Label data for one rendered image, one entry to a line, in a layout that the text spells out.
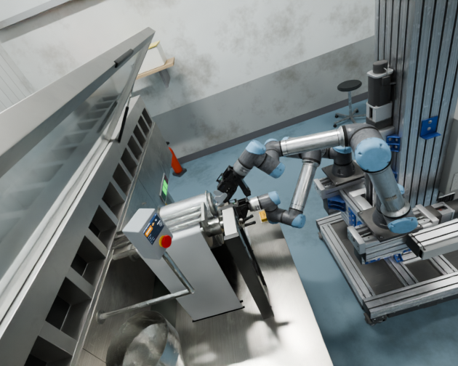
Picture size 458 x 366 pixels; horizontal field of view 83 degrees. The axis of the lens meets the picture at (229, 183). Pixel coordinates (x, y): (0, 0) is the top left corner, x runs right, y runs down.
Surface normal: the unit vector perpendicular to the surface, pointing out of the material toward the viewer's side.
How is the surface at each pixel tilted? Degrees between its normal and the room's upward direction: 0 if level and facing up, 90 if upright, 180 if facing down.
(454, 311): 0
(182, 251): 90
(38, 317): 90
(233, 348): 0
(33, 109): 50
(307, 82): 90
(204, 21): 90
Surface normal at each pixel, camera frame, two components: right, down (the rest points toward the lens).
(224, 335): -0.30, -0.76
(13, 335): 0.95, -0.31
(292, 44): 0.13, 0.56
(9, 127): 0.53, -0.73
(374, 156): -0.22, 0.54
